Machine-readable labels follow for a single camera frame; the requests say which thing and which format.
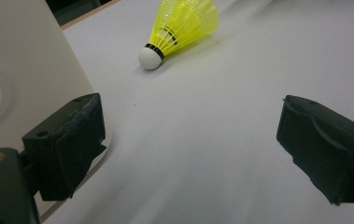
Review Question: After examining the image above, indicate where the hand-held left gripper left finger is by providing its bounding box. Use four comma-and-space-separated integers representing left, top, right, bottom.
21, 92, 107, 202

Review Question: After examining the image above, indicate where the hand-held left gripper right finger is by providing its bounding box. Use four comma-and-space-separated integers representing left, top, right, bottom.
276, 94, 354, 206

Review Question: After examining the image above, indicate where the white plastic storage bin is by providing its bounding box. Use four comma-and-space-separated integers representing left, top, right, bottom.
0, 0, 113, 223

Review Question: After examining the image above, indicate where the yellow plastic shuttlecock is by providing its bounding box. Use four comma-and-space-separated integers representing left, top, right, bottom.
137, 0, 219, 71

